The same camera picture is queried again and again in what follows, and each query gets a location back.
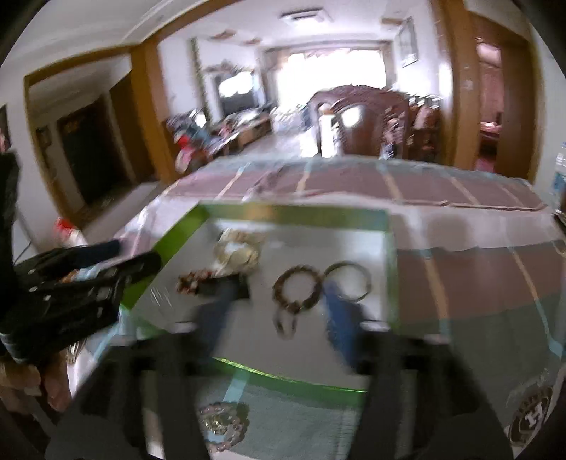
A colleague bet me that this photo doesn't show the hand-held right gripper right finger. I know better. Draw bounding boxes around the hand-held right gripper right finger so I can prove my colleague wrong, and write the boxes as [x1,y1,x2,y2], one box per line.
[320,278,516,460]

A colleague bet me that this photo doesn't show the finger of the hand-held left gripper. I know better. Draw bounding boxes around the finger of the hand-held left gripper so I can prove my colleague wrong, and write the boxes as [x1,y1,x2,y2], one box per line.
[66,239,123,271]
[106,251,162,284]

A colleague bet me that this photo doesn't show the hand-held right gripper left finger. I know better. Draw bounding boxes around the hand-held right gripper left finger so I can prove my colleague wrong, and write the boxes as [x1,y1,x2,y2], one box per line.
[44,276,248,460]

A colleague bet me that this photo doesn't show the brown bead bracelet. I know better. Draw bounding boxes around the brown bead bracelet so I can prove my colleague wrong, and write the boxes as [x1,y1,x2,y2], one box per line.
[176,269,217,296]

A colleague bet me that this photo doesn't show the small silver ring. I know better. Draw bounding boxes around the small silver ring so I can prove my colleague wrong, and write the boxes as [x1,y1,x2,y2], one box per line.
[272,310,300,340]

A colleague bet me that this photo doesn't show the green cardboard box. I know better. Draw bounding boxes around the green cardboard box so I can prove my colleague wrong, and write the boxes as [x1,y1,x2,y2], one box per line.
[121,201,401,392]

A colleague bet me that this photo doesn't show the pale gold jewelry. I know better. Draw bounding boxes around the pale gold jewelry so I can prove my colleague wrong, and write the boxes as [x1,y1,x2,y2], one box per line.
[212,228,267,277]

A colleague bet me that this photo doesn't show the gold and pink bead jewelry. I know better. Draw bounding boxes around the gold and pink bead jewelry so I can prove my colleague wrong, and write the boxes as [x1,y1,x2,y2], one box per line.
[197,400,251,453]

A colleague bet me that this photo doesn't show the person's left hand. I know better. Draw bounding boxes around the person's left hand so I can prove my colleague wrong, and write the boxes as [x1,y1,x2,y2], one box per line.
[0,351,74,413]

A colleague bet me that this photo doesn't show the red and white plastic bag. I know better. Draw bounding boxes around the red and white plastic bag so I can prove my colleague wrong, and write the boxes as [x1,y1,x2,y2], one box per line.
[55,217,87,248]

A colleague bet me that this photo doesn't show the silver bangle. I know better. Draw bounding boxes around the silver bangle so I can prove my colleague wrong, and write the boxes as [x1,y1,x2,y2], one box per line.
[323,261,373,304]

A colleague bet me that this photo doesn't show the dark wooden door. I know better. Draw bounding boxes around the dark wooden door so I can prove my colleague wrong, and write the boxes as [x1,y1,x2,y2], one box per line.
[57,102,130,205]

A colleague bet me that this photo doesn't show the red scooter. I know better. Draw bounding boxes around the red scooter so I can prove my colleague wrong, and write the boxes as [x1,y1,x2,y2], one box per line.
[172,119,222,174]

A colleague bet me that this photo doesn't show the wooden television cabinet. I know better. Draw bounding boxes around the wooden television cabinet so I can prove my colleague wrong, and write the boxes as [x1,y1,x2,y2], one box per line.
[212,113,275,154]

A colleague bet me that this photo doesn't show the television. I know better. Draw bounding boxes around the television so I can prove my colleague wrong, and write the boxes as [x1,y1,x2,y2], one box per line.
[216,73,260,116]

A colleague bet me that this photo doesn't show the carved wooden chair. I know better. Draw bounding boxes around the carved wooden chair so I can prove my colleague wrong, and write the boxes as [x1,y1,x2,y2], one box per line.
[307,86,412,160]

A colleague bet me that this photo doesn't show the brown sofa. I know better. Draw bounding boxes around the brown sofa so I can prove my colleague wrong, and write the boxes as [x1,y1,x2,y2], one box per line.
[409,99,444,162]

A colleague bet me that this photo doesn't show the clear water bottle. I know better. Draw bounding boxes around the clear water bottle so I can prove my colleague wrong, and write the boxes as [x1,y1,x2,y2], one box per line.
[546,142,566,209]

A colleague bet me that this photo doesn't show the ceiling vent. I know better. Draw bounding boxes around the ceiling vent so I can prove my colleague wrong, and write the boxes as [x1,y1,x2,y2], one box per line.
[278,6,333,23]

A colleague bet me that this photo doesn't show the dark bead bracelet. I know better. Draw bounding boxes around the dark bead bracelet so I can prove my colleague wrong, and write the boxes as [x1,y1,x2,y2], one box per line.
[272,264,323,313]

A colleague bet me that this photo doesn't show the dark wall poster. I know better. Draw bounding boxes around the dark wall poster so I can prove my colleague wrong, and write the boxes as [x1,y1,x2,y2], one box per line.
[0,106,12,152]

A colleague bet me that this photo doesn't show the framed wall picture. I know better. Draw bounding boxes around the framed wall picture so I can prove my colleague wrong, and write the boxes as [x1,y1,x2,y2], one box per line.
[395,18,421,68]

